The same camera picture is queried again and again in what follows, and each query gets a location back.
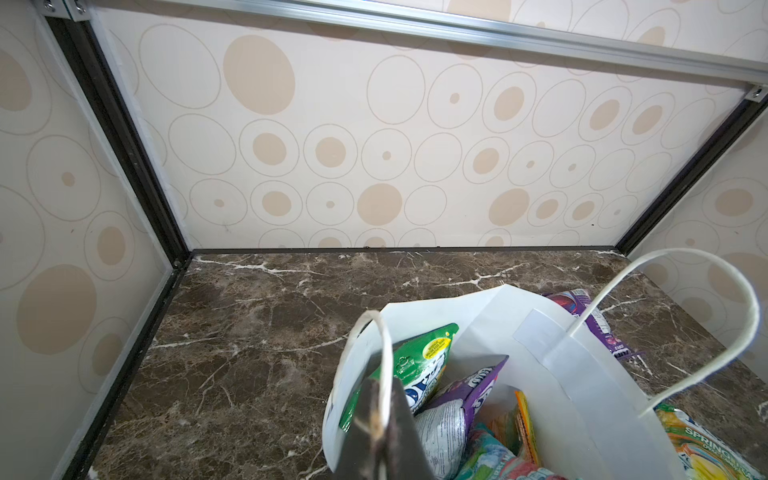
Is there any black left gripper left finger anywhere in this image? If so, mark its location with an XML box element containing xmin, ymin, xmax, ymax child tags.
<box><xmin>334</xmin><ymin>379</ymin><xmax>384</xmax><ymax>480</ymax></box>

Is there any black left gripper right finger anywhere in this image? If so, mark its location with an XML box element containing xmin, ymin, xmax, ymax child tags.
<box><xmin>383</xmin><ymin>378</ymin><xmax>434</xmax><ymax>480</ymax></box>

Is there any small purple candy bag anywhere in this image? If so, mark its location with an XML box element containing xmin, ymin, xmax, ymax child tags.
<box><xmin>413</xmin><ymin>355</ymin><xmax>510</xmax><ymax>480</ymax></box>

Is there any green snack bag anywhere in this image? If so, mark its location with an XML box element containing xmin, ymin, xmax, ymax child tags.
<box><xmin>324</xmin><ymin>318</ymin><xmax>460</xmax><ymax>434</ymax></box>

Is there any white paper bag colourful print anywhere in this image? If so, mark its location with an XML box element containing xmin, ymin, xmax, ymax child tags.
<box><xmin>321</xmin><ymin>247</ymin><xmax>762</xmax><ymax>480</ymax></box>

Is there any purple berries candy bag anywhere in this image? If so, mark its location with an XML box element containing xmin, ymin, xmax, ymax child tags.
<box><xmin>546</xmin><ymin>289</ymin><xmax>636</xmax><ymax>361</ymax></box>

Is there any yellow green candy bag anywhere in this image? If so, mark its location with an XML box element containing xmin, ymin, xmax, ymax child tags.
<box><xmin>655</xmin><ymin>403</ymin><xmax>765</xmax><ymax>480</ymax></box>

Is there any teal spring candy bag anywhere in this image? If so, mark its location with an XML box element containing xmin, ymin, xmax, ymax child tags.
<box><xmin>455</xmin><ymin>423</ymin><xmax>562</xmax><ymax>480</ymax></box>

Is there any black vertical frame post right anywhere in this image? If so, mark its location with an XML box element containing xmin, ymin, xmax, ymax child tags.
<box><xmin>615</xmin><ymin>98</ymin><xmax>767</xmax><ymax>256</ymax></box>

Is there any black vertical frame post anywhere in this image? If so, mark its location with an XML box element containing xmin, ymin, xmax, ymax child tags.
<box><xmin>615</xmin><ymin>98</ymin><xmax>767</xmax><ymax>256</ymax></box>
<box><xmin>46</xmin><ymin>17</ymin><xmax>192</xmax><ymax>269</ymax></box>

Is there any horizontal aluminium rail back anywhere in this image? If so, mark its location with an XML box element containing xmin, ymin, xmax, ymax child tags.
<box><xmin>32</xmin><ymin>0</ymin><xmax>768</xmax><ymax>103</ymax></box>

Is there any black vertical frame post left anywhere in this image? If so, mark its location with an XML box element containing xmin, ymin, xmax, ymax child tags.
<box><xmin>46</xmin><ymin>17</ymin><xmax>192</xmax><ymax>269</ymax></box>

